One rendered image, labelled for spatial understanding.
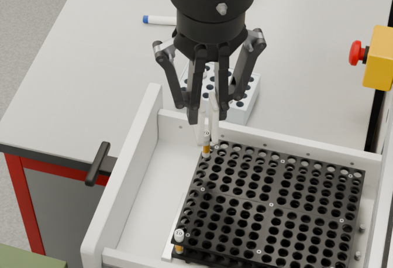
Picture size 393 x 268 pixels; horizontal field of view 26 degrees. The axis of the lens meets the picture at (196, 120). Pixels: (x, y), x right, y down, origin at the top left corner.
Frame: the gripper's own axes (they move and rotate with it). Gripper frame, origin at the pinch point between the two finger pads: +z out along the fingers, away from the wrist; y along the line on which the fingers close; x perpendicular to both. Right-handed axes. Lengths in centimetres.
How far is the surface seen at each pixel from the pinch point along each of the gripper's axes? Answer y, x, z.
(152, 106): 5.3, -10.5, 8.4
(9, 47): 33, -122, 102
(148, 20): 1, -44, 24
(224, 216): -1.2, 7.5, 10.9
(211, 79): -6.9, -26.4, 22.2
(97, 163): 13.9, -3.2, 10.0
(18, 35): 30, -126, 102
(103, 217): 14.2, 6.6, 8.4
